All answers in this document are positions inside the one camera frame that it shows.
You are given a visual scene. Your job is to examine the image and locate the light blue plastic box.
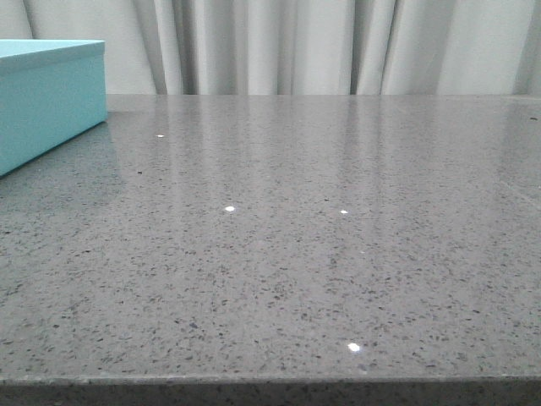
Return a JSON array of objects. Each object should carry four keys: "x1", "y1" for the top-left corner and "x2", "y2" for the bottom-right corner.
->
[{"x1": 1, "y1": 39, "x2": 107, "y2": 174}]

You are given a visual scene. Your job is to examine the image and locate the white pleated curtain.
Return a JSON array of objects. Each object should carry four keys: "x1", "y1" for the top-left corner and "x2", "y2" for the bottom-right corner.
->
[{"x1": 1, "y1": 0, "x2": 540, "y2": 95}]

